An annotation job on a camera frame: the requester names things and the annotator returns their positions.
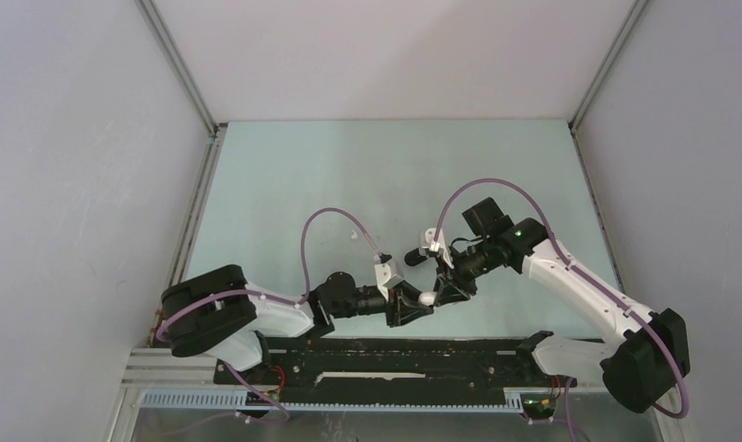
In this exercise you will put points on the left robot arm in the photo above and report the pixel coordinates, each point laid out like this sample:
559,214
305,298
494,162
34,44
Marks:
223,315

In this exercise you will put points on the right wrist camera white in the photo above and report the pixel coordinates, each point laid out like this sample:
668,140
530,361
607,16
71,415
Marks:
433,245

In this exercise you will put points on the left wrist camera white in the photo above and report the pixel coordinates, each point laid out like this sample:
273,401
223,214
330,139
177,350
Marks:
387,274

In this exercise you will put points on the black oval charging case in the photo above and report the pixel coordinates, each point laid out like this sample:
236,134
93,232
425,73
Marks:
415,257

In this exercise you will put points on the right aluminium frame post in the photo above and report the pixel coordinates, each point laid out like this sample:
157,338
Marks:
576,124

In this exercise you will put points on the white oval charging case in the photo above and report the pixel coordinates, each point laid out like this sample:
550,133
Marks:
427,298

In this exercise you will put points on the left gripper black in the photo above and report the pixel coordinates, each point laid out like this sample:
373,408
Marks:
403,312

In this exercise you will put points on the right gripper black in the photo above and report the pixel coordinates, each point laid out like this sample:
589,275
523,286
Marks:
447,291

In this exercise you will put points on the left aluminium frame post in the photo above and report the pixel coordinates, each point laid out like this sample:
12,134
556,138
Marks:
169,184

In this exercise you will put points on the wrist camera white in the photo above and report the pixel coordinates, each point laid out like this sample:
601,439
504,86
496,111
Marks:
433,245
387,274

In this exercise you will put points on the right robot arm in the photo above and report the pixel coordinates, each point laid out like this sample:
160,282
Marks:
642,354

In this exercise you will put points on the aluminium frame post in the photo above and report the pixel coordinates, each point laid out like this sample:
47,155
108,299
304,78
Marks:
169,184
576,124

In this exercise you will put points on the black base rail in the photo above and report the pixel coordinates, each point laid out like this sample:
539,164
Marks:
398,373

